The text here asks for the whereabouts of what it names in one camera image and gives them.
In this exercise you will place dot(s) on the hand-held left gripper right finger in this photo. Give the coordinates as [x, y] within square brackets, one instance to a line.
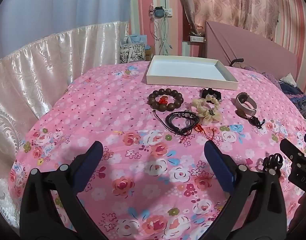
[218, 162]

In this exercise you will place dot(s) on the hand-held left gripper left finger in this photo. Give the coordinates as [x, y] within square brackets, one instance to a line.
[90, 160]

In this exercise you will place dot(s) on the cream scrunchie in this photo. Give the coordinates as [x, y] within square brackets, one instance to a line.
[203, 111]

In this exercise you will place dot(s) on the wristwatch with pale band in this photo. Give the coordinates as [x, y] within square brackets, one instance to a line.
[239, 105]

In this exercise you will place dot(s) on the black scrunchie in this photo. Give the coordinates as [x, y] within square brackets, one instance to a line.
[210, 93]

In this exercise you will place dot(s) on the white shallow box tray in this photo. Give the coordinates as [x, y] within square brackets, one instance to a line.
[183, 67]

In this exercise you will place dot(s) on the blue patterned blanket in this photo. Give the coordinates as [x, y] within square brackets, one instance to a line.
[298, 100]

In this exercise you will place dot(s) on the pink floral bedsheet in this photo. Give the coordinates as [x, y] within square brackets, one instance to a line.
[117, 110]

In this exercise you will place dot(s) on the white pillow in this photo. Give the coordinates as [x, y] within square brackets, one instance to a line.
[288, 78]

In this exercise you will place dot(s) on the purple blanket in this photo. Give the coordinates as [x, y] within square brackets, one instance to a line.
[269, 77]

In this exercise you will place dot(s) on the pink headboard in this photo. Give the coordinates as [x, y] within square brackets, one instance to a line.
[255, 52]

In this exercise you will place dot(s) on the white satin curtain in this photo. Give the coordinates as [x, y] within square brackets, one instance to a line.
[42, 62]

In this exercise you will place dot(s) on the zebra print tote bag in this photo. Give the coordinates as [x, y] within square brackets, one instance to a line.
[131, 53]

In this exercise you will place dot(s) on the cardboard box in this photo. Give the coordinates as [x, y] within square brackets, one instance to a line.
[148, 53]

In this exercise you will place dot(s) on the white power strip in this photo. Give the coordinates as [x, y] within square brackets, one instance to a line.
[197, 39]

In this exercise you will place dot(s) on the light blue paper bag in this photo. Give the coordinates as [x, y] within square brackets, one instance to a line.
[136, 39]

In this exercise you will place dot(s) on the pink patterned curtain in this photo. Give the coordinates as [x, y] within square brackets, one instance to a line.
[230, 5]

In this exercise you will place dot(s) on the pale blue sheer curtain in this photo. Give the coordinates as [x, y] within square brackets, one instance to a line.
[67, 2]

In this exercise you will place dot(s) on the blue charging device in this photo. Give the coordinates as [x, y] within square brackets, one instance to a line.
[158, 12]

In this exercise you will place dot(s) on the white wall socket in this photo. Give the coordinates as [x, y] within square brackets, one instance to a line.
[169, 12]

